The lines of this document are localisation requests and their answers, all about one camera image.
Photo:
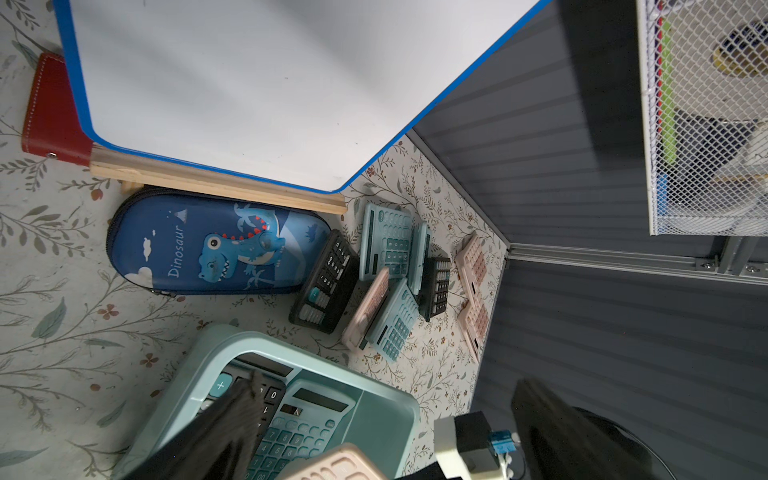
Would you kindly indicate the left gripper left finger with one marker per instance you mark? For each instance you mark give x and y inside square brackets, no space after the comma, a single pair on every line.
[217,444]

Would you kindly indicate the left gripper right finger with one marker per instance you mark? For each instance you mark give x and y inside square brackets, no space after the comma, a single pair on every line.
[558,442]

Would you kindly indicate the teal calculator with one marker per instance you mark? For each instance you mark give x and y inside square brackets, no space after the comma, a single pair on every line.
[394,321]
[386,242]
[297,422]

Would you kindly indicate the mint green storage box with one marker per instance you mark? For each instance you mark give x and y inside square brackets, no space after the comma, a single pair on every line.
[381,425]

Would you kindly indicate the black calculator back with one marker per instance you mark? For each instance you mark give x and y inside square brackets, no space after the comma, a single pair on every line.
[432,298]

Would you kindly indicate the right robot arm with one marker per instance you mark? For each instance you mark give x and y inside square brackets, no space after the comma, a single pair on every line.
[627,440]

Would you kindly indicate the black calculator left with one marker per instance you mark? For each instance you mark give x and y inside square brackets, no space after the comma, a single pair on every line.
[328,289]

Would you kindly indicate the small pink calculator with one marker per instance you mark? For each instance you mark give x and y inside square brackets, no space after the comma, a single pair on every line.
[353,336]

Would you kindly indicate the pink calculator back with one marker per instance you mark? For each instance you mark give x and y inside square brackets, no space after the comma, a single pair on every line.
[472,268]

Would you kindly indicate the blue dinosaur pencil case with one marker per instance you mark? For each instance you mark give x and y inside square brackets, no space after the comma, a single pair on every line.
[183,243]

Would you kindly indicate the wooden easel stand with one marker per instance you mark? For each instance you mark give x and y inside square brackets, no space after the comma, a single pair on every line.
[135,172]

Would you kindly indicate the blue framed whiteboard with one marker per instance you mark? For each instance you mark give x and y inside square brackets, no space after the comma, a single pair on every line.
[305,94]

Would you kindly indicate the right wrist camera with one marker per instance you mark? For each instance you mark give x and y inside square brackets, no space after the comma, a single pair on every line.
[466,447]

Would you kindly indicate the white mesh wall basket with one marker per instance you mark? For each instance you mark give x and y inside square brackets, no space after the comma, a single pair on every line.
[703,85]

